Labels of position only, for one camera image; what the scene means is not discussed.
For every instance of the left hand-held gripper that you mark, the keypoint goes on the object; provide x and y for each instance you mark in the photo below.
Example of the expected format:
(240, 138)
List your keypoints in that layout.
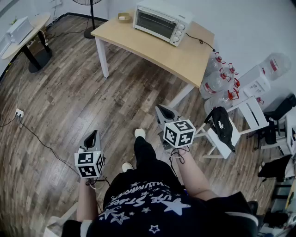
(89, 163)

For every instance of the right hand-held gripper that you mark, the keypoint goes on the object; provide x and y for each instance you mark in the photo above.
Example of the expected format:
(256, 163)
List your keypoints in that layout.
(179, 133)

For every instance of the person's left forearm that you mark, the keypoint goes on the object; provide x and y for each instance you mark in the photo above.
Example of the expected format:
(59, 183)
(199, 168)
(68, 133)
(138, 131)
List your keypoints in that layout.
(86, 201)

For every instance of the person's right forearm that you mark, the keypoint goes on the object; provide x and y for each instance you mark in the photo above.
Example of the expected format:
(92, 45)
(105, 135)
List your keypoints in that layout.
(194, 176)

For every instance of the white toaster oven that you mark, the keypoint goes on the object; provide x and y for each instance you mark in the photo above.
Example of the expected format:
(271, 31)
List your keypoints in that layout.
(166, 11)

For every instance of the person's right white shoe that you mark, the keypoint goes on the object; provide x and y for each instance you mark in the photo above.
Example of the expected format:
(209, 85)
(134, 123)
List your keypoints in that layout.
(139, 133)

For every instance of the person's white shoe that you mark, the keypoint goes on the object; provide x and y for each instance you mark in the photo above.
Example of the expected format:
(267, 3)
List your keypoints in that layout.
(127, 166)
(139, 133)

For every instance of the person's left white shoe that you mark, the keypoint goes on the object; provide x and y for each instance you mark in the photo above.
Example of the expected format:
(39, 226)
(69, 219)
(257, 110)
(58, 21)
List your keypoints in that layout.
(127, 166)

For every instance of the person's black trousers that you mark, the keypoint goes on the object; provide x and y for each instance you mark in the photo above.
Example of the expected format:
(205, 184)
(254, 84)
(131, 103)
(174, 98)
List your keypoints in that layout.
(150, 159)

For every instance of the group of clear water bottles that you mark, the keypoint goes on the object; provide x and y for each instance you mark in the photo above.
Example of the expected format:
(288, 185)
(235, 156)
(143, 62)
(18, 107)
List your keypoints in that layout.
(212, 83)

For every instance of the black waist bag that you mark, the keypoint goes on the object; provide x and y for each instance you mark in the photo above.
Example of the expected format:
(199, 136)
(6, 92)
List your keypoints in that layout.
(223, 127)

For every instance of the light wooden table white legs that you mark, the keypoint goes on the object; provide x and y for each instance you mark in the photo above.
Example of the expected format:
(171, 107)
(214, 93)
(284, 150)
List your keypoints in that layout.
(162, 53)

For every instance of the white power strip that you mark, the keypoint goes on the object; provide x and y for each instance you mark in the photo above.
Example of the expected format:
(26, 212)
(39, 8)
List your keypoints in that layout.
(19, 112)

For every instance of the white wooden chair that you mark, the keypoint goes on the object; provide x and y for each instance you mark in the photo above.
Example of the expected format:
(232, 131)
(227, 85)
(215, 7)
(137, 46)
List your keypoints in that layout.
(254, 113)

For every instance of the person's black star-print shirt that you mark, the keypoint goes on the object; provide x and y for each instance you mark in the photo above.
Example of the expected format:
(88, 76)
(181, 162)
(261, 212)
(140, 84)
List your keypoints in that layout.
(150, 208)

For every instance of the white water dispenser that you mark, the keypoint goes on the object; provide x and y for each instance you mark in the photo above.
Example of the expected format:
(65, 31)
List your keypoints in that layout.
(254, 81)

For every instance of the beige square tray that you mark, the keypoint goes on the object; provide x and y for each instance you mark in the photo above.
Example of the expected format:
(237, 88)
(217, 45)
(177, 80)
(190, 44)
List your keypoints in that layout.
(120, 20)

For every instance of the small white block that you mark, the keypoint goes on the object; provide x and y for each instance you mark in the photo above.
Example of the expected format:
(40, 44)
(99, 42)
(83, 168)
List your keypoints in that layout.
(125, 17)

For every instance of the black office chair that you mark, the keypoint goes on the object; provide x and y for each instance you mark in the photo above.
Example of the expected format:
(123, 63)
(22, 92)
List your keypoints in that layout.
(281, 106)

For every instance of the large clear dispenser jug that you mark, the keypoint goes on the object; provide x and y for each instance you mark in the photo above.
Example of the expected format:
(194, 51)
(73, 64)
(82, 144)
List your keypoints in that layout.
(277, 66)

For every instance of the black standing fan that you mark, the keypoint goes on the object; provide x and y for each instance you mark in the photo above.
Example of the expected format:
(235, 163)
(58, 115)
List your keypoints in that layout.
(92, 18)

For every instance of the black garment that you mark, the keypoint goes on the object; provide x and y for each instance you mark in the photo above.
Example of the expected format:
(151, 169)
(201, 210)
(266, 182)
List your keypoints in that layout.
(275, 167)

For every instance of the white desk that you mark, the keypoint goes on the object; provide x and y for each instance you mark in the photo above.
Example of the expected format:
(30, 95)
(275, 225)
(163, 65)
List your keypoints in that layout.
(289, 120)

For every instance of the flat white box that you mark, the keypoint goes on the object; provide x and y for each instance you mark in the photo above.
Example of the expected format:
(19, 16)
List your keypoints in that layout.
(4, 45)

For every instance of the oval table black pedestal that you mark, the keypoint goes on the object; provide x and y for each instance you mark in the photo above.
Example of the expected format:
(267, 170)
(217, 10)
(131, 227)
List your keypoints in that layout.
(41, 19)

